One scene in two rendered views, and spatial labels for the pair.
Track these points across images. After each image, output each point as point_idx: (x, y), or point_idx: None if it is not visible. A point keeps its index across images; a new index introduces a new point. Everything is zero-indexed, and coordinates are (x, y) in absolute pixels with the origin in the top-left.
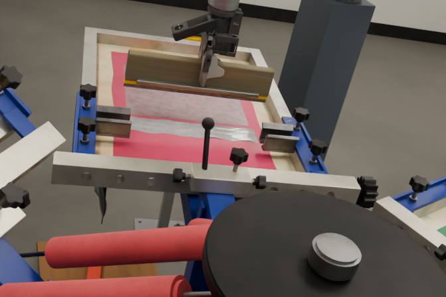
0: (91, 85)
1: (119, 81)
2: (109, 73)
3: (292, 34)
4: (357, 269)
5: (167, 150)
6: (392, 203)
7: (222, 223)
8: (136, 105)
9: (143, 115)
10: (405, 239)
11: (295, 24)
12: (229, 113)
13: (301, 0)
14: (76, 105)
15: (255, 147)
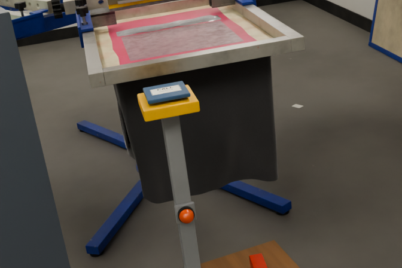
0: (252, 9)
1: (238, 32)
2: (250, 33)
3: (27, 90)
4: None
5: (183, 15)
6: None
7: None
8: (215, 25)
9: (207, 23)
10: None
11: (24, 73)
12: (136, 39)
13: (15, 36)
14: None
15: (119, 30)
